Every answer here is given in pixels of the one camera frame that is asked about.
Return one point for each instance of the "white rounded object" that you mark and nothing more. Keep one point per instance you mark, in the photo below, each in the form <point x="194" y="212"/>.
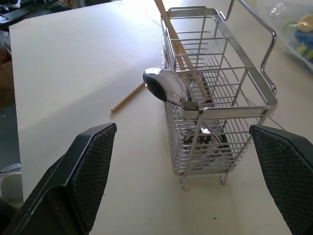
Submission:
<point x="11" y="181"/>

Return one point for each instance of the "clear plastic bag of toys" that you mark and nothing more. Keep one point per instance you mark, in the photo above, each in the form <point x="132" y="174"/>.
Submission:
<point x="297" y="36"/>

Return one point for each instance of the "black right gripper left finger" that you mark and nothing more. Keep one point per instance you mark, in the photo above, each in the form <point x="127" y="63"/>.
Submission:
<point x="61" y="195"/>

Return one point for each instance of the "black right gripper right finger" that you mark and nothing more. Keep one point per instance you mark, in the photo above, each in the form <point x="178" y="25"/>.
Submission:
<point x="291" y="176"/>

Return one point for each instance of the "black equipment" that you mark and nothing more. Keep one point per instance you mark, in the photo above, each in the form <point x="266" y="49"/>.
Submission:
<point x="22" y="12"/>

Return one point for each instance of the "metal spoon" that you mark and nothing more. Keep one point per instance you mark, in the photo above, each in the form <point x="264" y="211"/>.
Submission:
<point x="166" y="84"/>

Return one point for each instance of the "wooden chopstick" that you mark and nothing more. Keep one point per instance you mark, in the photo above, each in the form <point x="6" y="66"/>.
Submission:
<point x="171" y="27"/>
<point x="127" y="99"/>
<point x="181" y="64"/>

